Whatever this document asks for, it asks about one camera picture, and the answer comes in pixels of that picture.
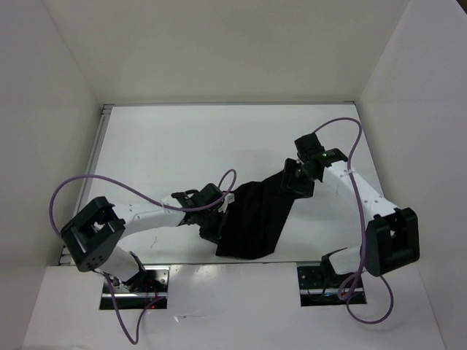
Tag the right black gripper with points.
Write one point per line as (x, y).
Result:
(303, 190)

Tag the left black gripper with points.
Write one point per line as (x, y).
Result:
(215, 234)

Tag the black skirt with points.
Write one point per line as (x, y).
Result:
(254, 221)

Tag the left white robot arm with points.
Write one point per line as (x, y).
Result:
(92, 235)

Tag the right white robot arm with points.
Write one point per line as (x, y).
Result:
(390, 234)

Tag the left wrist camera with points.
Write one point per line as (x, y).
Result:
(214, 198)

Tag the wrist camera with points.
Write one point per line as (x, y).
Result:
(307, 146)
(214, 198)

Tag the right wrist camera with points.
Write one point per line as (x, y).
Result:
(307, 146)

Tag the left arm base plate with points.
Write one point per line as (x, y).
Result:
(153, 291)

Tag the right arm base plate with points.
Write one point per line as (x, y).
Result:
(316, 289)

